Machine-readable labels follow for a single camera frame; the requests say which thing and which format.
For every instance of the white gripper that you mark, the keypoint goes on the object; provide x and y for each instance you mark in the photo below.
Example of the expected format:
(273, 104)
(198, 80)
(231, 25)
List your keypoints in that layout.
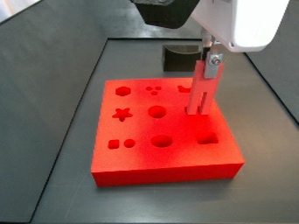
(242, 24)

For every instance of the red double-square peg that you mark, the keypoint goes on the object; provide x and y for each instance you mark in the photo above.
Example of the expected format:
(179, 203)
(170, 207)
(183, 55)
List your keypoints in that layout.
(203, 89)

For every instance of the red shape-sorter board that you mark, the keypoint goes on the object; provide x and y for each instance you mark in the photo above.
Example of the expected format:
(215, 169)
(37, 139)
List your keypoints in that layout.
(151, 143)

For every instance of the black curved bracket stand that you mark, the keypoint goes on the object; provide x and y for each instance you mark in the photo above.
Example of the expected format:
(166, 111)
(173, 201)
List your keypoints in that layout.
(181, 57)

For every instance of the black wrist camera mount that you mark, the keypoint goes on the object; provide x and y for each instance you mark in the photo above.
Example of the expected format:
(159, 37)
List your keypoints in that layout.
(166, 13)

